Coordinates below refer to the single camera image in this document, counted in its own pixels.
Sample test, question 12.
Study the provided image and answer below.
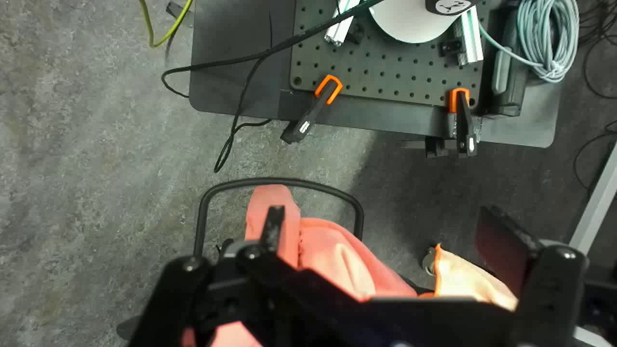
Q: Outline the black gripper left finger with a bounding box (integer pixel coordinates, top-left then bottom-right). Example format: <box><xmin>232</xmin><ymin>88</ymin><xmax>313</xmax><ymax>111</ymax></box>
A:
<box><xmin>259</xmin><ymin>204</ymin><xmax>288</xmax><ymax>256</ymax></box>

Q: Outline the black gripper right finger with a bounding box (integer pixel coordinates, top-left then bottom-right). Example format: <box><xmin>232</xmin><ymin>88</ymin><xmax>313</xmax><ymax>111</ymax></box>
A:
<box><xmin>475</xmin><ymin>202</ymin><xmax>546</xmax><ymax>298</ymax></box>

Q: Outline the light orange towel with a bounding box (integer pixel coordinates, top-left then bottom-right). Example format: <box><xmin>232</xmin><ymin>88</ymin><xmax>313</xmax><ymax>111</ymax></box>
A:
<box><xmin>421</xmin><ymin>240</ymin><xmax>521</xmax><ymax>313</ymax></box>

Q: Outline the salmon pink cloth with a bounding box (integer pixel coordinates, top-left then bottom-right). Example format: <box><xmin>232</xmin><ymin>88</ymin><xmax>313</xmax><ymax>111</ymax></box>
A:
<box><xmin>182</xmin><ymin>182</ymin><xmax>421</xmax><ymax>347</ymax></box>

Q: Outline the black mesh office chair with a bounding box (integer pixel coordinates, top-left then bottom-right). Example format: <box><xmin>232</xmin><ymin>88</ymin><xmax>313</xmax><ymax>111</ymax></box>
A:
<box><xmin>191</xmin><ymin>175</ymin><xmax>367</xmax><ymax>259</ymax></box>

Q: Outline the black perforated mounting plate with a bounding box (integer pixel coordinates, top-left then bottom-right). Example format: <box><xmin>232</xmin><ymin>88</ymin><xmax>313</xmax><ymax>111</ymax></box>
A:
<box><xmin>288</xmin><ymin>0</ymin><xmax>492</xmax><ymax>107</ymax></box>

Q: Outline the short aluminium extrusion bar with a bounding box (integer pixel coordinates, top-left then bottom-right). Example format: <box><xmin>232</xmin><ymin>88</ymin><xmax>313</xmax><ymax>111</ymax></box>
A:
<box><xmin>323</xmin><ymin>0</ymin><xmax>363</xmax><ymax>47</ymax></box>

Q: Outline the long aluminium extrusion bar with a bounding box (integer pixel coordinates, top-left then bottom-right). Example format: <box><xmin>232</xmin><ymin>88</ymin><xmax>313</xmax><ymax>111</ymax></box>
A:
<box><xmin>456</xmin><ymin>9</ymin><xmax>486</xmax><ymax>67</ymax></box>

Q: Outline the grey metal frame bar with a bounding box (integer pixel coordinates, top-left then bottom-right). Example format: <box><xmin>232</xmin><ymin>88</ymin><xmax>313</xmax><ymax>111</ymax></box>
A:
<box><xmin>567</xmin><ymin>142</ymin><xmax>617</xmax><ymax>256</ymax></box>

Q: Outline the long black cable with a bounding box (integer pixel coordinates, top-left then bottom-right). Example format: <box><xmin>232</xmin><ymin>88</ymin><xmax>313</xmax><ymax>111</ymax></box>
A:
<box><xmin>159</xmin><ymin>0</ymin><xmax>382</xmax><ymax>175</ymax></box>

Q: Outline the thin black cable tangle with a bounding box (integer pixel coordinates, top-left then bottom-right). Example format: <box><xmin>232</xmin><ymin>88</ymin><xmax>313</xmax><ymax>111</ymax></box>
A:
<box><xmin>573</xmin><ymin>0</ymin><xmax>617</xmax><ymax>188</ymax></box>

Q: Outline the coiled pale blue cable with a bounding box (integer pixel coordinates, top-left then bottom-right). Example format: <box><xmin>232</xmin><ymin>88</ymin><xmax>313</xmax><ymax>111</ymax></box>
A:
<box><xmin>479</xmin><ymin>0</ymin><xmax>583</xmax><ymax>84</ymax></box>

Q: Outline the yellow green cable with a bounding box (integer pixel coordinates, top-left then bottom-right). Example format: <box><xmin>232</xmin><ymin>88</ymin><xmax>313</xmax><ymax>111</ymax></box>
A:
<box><xmin>139</xmin><ymin>0</ymin><xmax>195</xmax><ymax>49</ymax></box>

